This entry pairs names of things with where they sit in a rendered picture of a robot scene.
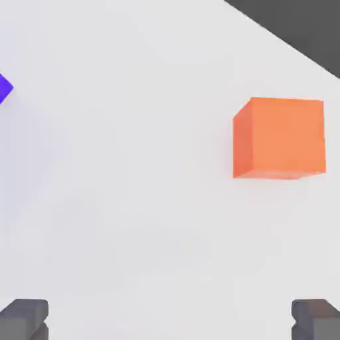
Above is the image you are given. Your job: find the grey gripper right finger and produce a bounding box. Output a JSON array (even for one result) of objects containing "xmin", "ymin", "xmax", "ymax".
[{"xmin": 291, "ymin": 298, "xmax": 340, "ymax": 340}]

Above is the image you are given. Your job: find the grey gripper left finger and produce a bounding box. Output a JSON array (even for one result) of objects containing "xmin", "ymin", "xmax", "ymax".
[{"xmin": 0, "ymin": 298, "xmax": 50, "ymax": 340}]

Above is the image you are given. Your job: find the small orange cube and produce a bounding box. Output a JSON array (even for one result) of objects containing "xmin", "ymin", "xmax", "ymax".
[{"xmin": 232, "ymin": 96, "xmax": 327, "ymax": 181}]

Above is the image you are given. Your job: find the small blue cube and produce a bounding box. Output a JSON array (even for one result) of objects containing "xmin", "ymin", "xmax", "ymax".
[{"xmin": 0, "ymin": 73, "xmax": 15, "ymax": 106}]

